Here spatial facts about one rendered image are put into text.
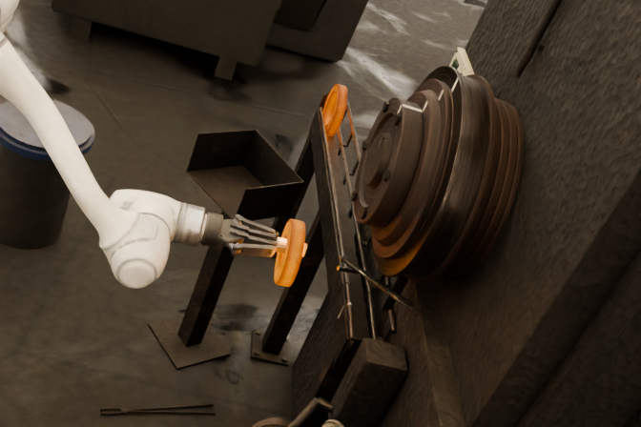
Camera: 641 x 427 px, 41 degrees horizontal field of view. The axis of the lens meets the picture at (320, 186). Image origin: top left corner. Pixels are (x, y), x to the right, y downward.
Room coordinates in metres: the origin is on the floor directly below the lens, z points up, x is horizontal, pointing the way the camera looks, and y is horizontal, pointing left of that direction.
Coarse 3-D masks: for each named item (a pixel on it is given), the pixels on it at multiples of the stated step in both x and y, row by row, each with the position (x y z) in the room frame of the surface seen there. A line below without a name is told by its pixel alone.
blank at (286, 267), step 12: (288, 228) 1.62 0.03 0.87; (300, 228) 1.60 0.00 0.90; (288, 240) 1.58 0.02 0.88; (300, 240) 1.57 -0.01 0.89; (288, 252) 1.54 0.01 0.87; (300, 252) 1.55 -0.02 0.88; (276, 264) 1.62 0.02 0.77; (288, 264) 1.53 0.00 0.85; (276, 276) 1.57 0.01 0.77; (288, 276) 1.53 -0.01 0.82
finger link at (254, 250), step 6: (234, 246) 1.52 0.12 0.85; (240, 246) 1.53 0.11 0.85; (246, 246) 1.53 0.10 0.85; (252, 246) 1.54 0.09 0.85; (258, 246) 1.55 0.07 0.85; (264, 246) 1.56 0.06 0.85; (270, 246) 1.56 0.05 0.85; (240, 252) 1.53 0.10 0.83; (246, 252) 1.53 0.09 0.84; (252, 252) 1.54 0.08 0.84; (258, 252) 1.55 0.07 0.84; (264, 252) 1.55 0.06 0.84
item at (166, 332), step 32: (192, 160) 2.11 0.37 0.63; (224, 160) 2.20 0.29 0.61; (256, 160) 2.23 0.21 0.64; (224, 192) 2.07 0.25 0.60; (256, 192) 1.97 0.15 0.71; (288, 192) 2.06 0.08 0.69; (224, 256) 2.06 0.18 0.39; (192, 320) 2.05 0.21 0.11; (192, 352) 2.04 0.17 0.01; (224, 352) 2.09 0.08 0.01
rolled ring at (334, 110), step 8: (336, 88) 2.75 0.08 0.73; (344, 88) 2.73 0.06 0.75; (328, 96) 2.79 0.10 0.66; (336, 96) 2.70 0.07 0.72; (344, 96) 2.69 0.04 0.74; (328, 104) 2.78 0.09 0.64; (336, 104) 2.67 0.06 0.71; (344, 104) 2.67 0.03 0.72; (328, 112) 2.77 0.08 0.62; (336, 112) 2.64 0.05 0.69; (328, 120) 2.75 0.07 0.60; (336, 120) 2.64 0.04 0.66; (328, 128) 2.64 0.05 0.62; (336, 128) 2.64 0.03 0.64
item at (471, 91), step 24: (432, 72) 1.82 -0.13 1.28; (456, 72) 1.69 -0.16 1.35; (456, 96) 1.63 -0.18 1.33; (480, 96) 1.65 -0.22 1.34; (456, 120) 1.57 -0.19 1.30; (480, 120) 1.58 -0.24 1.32; (456, 144) 1.52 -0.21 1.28; (480, 144) 1.54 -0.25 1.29; (456, 168) 1.48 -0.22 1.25; (480, 168) 1.51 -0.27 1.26; (456, 192) 1.47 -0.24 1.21; (432, 216) 1.46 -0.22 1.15; (456, 216) 1.46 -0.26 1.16; (432, 240) 1.45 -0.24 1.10; (456, 240) 1.46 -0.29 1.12; (384, 264) 1.57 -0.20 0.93; (408, 264) 1.45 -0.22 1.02; (432, 264) 1.47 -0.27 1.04
